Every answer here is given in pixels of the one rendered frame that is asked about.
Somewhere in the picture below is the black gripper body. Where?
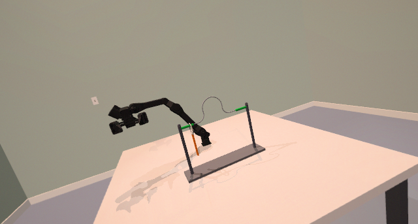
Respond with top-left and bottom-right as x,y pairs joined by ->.
109,112 -> 149,135

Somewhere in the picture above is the grey wire rig on two posts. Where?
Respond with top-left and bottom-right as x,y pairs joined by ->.
178,103 -> 266,183

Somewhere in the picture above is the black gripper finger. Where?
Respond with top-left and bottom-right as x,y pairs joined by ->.
137,114 -> 146,125
113,121 -> 123,134

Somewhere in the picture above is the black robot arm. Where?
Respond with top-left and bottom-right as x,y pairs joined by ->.
108,98 -> 211,146

